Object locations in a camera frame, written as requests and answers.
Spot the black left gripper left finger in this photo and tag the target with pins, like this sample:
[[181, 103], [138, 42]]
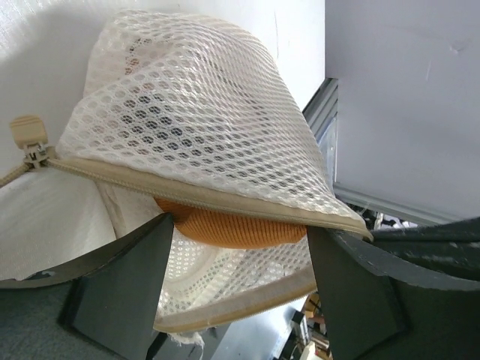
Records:
[[101, 305]]

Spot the right aluminium frame post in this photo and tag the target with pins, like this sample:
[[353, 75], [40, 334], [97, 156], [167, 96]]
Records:
[[322, 108]]

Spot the white mesh laundry bag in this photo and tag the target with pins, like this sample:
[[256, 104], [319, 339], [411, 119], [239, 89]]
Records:
[[190, 109]]

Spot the orange bra black trim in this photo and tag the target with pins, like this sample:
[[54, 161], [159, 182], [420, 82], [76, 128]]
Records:
[[230, 230]]

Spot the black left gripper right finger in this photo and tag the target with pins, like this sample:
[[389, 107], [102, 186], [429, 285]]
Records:
[[408, 294]]

